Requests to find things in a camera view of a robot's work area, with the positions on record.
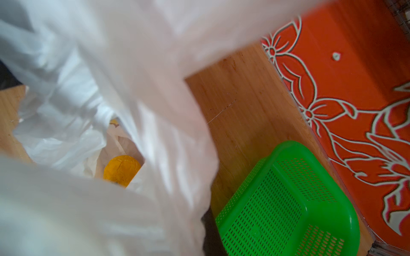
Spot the white printed plastic bag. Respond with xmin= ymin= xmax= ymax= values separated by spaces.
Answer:
xmin=1 ymin=1 xmax=320 ymax=256

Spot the orange yellow pear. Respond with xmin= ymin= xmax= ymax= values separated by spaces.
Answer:
xmin=103 ymin=155 xmax=142 ymax=187

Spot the green plastic basket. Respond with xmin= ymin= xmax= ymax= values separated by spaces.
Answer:
xmin=216 ymin=141 xmax=360 ymax=256

